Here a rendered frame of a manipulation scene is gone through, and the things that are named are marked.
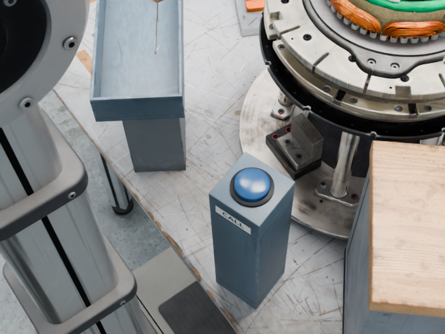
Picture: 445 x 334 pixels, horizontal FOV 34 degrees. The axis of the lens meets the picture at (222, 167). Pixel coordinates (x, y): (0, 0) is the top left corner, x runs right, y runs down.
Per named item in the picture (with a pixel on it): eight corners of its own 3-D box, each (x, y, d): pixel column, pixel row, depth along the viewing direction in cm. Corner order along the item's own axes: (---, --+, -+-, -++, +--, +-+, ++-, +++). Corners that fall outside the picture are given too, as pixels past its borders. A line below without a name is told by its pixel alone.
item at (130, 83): (128, 84, 121) (100, -49, 97) (193, 81, 121) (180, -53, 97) (124, 215, 108) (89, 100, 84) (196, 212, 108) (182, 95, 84)
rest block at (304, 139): (300, 132, 110) (302, 111, 106) (321, 158, 107) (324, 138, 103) (275, 144, 109) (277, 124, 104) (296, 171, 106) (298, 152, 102)
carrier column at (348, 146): (347, 188, 107) (368, 104, 89) (344, 203, 106) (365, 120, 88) (330, 185, 107) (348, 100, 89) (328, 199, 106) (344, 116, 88)
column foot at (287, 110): (301, 91, 117) (302, 87, 116) (287, 121, 113) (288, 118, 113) (284, 85, 117) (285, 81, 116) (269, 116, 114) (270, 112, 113)
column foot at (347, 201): (320, 178, 108) (320, 175, 107) (362, 193, 106) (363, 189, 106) (313, 195, 106) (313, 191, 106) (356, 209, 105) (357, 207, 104)
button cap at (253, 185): (247, 165, 82) (247, 160, 81) (277, 183, 81) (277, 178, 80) (226, 189, 80) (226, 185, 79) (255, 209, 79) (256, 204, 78)
